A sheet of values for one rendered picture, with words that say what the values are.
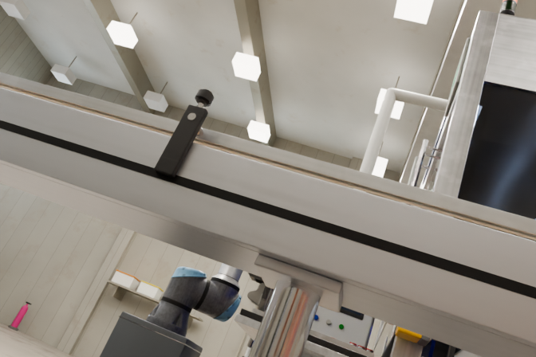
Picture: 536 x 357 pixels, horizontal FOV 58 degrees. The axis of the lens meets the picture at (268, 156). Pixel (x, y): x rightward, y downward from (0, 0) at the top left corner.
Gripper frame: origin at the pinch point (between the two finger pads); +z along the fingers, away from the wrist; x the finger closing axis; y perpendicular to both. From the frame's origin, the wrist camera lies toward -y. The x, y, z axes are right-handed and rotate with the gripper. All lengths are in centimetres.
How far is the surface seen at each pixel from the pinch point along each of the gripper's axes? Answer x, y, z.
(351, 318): -89, -21, -24
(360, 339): -89, -27, -17
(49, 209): -847, 739, -168
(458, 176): 13, -42, -52
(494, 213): 92, -38, -4
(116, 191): 95, 1, 7
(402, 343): 12.6, -37.8, -3.3
